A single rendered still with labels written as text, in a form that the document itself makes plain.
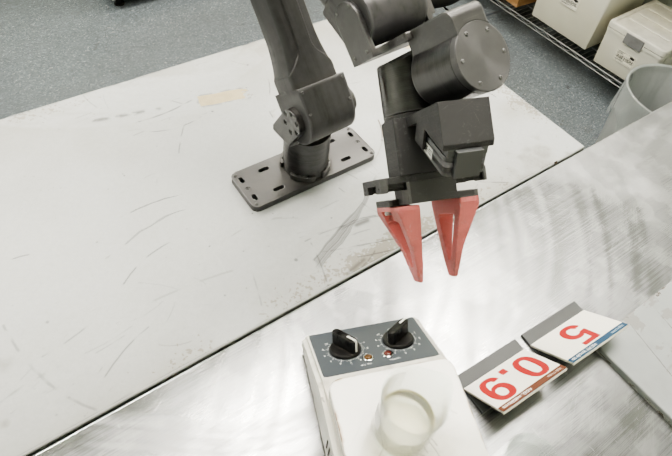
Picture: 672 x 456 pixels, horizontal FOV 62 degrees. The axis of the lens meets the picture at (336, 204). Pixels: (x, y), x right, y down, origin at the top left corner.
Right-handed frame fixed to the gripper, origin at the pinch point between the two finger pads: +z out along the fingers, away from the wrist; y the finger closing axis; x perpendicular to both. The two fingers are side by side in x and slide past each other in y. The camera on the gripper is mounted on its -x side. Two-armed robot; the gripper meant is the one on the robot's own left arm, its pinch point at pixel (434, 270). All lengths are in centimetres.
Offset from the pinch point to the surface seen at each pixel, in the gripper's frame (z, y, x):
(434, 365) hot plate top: 8.5, -1.7, -0.9
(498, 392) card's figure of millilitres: 13.8, 6.1, 2.7
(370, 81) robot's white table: -26.2, 8.8, 39.1
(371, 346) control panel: 7.3, -5.8, 5.1
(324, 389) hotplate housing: 9.2, -11.8, 1.0
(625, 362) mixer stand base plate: 14.5, 22.5, 4.3
